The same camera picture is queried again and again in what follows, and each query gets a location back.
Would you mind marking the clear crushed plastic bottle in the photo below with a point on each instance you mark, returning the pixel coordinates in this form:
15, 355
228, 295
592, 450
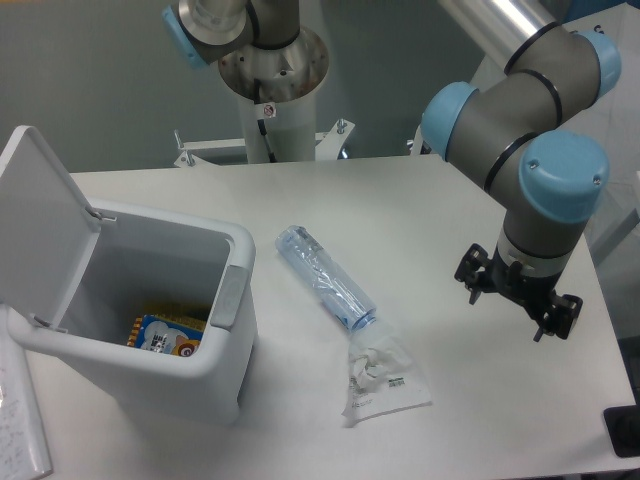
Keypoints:
336, 290

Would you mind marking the black device at table edge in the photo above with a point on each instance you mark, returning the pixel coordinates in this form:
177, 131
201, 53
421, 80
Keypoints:
622, 424

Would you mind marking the blue yellow snack packet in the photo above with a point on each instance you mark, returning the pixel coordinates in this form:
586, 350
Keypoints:
169, 328

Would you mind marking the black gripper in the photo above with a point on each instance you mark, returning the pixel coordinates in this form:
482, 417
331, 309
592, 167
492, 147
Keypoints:
527, 281

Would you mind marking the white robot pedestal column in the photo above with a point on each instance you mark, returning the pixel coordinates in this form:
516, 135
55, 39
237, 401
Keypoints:
276, 94

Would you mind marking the white open-lid trash can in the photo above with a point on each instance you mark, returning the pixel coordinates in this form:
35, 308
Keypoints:
76, 273

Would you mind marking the white paper wrapper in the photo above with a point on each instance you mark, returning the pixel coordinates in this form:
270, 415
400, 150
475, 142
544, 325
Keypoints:
383, 376

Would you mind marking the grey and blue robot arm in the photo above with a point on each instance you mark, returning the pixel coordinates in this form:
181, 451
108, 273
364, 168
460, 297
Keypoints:
508, 140

